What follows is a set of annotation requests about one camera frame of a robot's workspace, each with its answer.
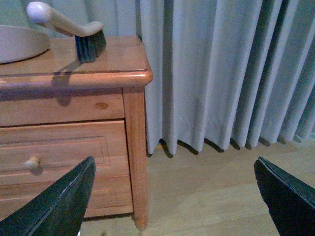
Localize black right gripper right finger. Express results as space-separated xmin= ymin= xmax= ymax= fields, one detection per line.
xmin=254 ymin=157 xmax=315 ymax=236

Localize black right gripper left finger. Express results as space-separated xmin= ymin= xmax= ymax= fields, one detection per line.
xmin=0 ymin=157 xmax=96 ymax=236

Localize beige hand brush black bristles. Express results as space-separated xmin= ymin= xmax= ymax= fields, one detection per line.
xmin=27 ymin=1 xmax=106 ymax=63

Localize beige plastic dustpan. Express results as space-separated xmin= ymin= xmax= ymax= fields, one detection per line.
xmin=0 ymin=25 xmax=50 ymax=64

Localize wooden drawer knob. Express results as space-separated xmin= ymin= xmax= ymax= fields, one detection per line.
xmin=25 ymin=156 xmax=40 ymax=170

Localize wooden nightstand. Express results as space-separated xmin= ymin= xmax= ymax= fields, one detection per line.
xmin=0 ymin=36 xmax=153 ymax=230

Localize grey pleated curtain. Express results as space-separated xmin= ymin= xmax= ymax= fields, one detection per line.
xmin=0 ymin=0 xmax=315 ymax=156

